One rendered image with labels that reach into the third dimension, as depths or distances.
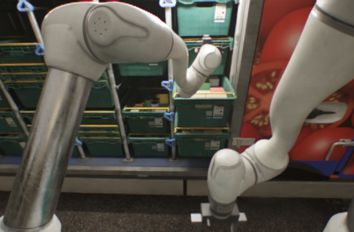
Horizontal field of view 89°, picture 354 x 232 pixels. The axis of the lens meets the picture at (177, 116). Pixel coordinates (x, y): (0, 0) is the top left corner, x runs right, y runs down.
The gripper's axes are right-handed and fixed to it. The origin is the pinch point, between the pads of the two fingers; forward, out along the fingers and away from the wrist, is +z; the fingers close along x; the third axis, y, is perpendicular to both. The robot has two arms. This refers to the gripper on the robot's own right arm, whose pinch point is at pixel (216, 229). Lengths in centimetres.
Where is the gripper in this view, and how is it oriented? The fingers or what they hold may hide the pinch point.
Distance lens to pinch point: 84.9
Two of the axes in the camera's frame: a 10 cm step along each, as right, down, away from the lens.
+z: 0.2, 8.6, 5.0
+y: 0.1, 5.0, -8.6
